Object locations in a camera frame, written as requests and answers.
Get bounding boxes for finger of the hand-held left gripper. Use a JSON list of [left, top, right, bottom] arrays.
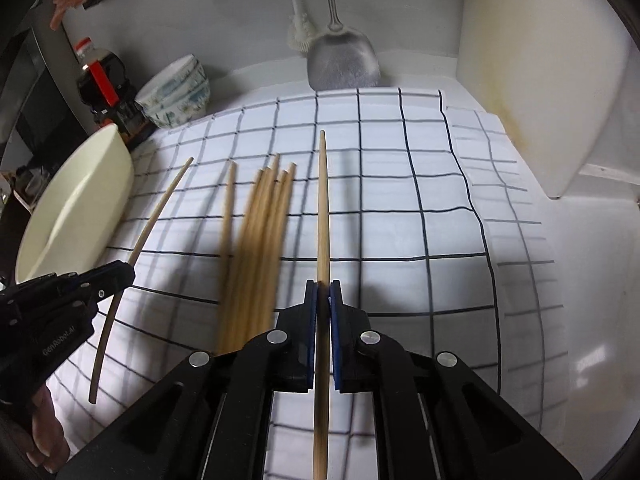
[[50, 260, 137, 311]]

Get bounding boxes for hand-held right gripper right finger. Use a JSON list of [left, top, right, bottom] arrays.
[[327, 280, 586, 480]]

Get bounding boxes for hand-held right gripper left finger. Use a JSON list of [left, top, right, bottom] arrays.
[[55, 280, 321, 480]]

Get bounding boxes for curved wooden chopstick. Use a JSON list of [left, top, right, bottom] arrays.
[[88, 156, 194, 404]]

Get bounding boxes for cream round basin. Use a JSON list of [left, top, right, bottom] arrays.
[[14, 122, 136, 285]]

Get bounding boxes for bundle of wooden chopsticks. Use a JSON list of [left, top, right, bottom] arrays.
[[217, 154, 297, 356]]

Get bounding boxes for straight wooden chopstick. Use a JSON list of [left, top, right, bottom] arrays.
[[312, 130, 332, 478]]

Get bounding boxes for person's left hand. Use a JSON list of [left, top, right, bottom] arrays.
[[27, 387, 73, 476]]

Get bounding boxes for white black-grid cloth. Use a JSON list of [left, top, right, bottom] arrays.
[[47, 87, 571, 480]]

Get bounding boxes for blue floral ceramic bowl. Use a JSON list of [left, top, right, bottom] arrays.
[[134, 55, 207, 98], [140, 77, 209, 113], [147, 92, 210, 129]]

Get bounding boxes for dark soy sauce bottle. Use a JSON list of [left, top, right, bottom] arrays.
[[74, 37, 151, 148]]

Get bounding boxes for metal spatula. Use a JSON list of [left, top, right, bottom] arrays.
[[306, 0, 382, 92]]

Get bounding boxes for white dish brush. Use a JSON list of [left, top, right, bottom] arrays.
[[282, 0, 318, 56]]

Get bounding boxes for white cutting board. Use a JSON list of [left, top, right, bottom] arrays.
[[457, 0, 633, 198]]

